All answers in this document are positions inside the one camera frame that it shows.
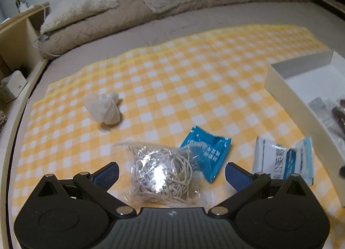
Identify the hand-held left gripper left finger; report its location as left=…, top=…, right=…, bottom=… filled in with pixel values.
left=38, top=162, right=136, bottom=218

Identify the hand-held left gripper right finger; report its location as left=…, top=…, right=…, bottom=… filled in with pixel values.
left=209, top=162, right=308, bottom=216

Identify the clear bag of string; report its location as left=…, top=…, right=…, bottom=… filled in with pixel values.
left=113, top=141, right=202, bottom=208

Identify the dark brown cloth bundle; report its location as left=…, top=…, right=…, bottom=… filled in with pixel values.
left=331, top=99, right=345, bottom=129

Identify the white cardboard box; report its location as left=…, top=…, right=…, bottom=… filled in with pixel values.
left=264, top=51, right=345, bottom=207

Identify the white and blue wipes packet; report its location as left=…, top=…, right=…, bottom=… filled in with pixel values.
left=252, top=135, right=315, bottom=186

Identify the crumpled white tissue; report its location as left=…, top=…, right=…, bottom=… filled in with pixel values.
left=83, top=92, right=121, bottom=125

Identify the yellow checked mat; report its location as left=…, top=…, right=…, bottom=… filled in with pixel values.
left=10, top=24, right=345, bottom=240

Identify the white tissue box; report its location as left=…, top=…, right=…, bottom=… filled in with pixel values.
left=0, top=70, right=28, bottom=103

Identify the beige folded quilt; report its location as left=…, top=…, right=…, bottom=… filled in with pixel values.
left=37, top=0, right=322, bottom=56

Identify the white fluffy pillow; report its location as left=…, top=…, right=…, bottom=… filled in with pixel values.
left=39, top=0, right=120, bottom=34

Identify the wooden shelf unit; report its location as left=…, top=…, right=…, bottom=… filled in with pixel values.
left=0, top=2, right=51, bottom=249

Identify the white charger cable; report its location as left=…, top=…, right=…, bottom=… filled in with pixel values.
left=32, top=4, right=64, bottom=59

